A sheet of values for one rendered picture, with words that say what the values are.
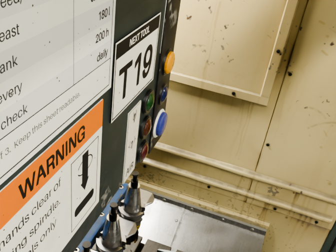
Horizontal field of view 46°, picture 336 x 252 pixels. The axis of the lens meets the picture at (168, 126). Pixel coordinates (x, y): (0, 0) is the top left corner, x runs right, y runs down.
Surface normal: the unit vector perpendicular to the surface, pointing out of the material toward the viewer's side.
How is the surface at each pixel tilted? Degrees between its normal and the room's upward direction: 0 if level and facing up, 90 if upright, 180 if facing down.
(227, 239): 24
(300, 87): 91
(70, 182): 90
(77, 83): 90
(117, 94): 90
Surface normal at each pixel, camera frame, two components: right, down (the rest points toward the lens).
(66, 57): 0.94, 0.28
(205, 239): -0.02, -0.58
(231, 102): -0.33, 0.48
